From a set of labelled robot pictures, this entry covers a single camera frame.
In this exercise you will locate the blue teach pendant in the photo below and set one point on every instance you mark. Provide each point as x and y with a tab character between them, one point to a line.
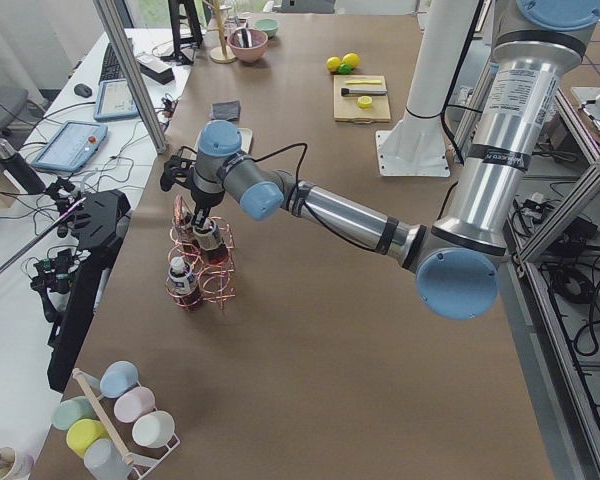
71	147
114	101

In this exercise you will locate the aluminium frame post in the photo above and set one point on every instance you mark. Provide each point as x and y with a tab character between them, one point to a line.
115	31

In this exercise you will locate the black keyboard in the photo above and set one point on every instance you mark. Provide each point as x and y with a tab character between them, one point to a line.
111	68

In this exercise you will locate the pink cup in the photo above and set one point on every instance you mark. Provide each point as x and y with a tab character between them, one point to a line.
133	404

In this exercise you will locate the cream serving tray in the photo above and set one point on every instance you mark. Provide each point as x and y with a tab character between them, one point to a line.
246	135

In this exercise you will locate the pink bowl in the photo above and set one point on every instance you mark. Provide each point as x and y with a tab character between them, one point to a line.
253	54

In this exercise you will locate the steel muddler black tip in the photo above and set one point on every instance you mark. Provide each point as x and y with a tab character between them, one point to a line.
349	92

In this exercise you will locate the tea bottle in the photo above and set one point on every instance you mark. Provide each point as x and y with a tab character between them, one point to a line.
212	246
183	284

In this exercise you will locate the grey folded cloth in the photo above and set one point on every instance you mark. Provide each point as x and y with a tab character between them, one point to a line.
228	111

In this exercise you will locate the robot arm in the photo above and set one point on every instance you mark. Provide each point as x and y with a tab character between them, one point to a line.
455	259

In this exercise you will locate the whole yellow lemon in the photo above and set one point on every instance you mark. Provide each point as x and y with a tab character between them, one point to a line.
351	59

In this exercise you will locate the grey cup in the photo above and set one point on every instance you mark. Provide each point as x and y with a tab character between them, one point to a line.
104	462

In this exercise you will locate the wooden mug tree stand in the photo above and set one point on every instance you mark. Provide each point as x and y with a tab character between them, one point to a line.
221	54

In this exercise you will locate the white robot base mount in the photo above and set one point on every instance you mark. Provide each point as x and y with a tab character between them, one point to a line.
416	146

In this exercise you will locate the steel ice scoop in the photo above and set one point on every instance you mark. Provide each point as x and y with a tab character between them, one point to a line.
243	37

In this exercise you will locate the white wire cup rack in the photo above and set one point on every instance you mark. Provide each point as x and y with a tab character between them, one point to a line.
143	461

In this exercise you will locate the half lemon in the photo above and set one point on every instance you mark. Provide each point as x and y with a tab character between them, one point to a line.
364	102

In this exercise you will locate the green lime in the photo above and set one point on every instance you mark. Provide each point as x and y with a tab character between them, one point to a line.
344	69

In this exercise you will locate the paper tape roll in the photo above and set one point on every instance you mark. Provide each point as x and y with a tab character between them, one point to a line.
14	464

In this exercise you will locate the grey office chair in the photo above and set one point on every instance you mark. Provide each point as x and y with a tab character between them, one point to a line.
18	114

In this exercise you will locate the black thermos bottle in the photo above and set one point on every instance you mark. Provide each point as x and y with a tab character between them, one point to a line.
19	169

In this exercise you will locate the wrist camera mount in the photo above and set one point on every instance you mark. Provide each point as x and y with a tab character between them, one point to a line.
178	169

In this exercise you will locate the black teleoperation device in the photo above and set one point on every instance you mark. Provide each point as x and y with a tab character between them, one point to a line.
97	227

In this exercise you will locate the yellow plastic knife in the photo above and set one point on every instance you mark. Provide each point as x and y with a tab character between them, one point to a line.
363	82

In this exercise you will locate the yellow cup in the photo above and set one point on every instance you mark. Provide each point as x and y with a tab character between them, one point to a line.
83	433

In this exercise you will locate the green bowl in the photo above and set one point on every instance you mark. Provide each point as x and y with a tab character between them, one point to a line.
269	26

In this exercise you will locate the black computer mouse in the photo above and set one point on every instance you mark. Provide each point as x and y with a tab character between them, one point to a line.
83	90

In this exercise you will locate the copper wire bottle rack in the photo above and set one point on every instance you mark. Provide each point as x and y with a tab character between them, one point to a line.
200	262

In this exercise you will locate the green cup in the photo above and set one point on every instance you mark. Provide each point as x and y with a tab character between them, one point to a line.
70	411

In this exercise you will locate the white cup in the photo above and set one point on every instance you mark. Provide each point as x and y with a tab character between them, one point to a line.
154	429

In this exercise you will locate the blue cup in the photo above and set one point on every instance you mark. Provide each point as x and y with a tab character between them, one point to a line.
119	377

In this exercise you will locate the wooden cutting board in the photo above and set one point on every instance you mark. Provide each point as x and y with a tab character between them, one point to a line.
345	108

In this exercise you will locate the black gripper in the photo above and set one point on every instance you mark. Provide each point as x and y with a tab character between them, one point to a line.
200	201

